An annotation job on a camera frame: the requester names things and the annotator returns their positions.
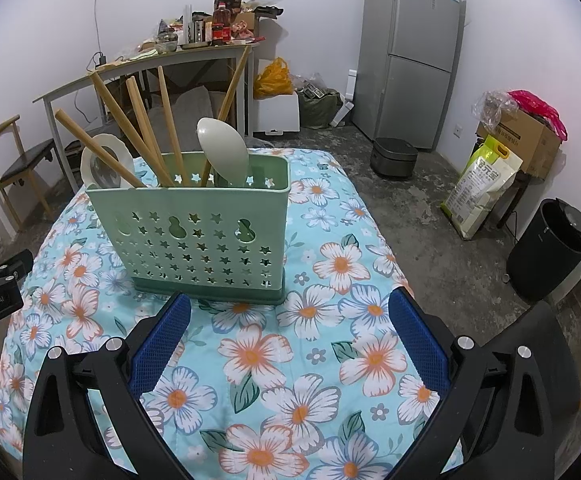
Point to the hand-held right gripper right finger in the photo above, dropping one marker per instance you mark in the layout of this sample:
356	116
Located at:
420	340

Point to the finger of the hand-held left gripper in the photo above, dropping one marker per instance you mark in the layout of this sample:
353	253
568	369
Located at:
5	272

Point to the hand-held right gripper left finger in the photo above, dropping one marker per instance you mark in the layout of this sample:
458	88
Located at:
163	345

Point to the green plastic utensil holder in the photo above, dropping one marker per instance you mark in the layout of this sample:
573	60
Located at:
195	260

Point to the metal spoon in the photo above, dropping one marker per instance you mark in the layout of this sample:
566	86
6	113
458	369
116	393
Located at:
101	172

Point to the blue floral blanket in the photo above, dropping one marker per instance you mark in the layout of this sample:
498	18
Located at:
270	350

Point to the wooden chair with dark seat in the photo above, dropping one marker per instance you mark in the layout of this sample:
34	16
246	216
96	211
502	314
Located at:
28	160

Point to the black round bin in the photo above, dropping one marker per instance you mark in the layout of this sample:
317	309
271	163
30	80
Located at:
545	255

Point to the yellow and white rice bag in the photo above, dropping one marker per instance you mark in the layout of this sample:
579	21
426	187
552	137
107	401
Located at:
480	185

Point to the dark grey rice cooker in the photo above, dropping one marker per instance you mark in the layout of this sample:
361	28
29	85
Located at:
394	157

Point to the small dark table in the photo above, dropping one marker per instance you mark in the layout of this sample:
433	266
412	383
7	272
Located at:
525	177

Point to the large cardboard box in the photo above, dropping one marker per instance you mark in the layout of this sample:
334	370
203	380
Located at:
525	142

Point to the clear plastic bag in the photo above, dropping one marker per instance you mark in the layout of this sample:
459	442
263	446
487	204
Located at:
493	105

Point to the olive green bag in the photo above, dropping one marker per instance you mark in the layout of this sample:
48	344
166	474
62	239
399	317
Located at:
320	110

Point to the white cabinet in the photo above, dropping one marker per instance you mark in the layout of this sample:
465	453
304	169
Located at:
275	115

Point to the pink plastic bag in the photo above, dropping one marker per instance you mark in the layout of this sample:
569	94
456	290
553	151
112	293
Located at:
538	107

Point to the white panel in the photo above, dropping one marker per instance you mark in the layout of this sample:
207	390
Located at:
350	85

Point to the long grey table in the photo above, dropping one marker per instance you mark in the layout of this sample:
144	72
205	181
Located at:
180	56

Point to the silver refrigerator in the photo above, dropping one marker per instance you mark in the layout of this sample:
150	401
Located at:
410	60

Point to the yellow plastic bag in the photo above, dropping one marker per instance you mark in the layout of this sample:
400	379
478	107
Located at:
273	82

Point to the steel canister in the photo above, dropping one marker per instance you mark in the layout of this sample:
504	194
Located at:
199	31

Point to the red bottle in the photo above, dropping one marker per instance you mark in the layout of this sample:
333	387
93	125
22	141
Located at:
222	27

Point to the small cardboard box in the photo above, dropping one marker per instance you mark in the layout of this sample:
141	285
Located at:
248	25

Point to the dark red box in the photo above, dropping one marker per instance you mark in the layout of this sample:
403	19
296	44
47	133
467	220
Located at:
228	1

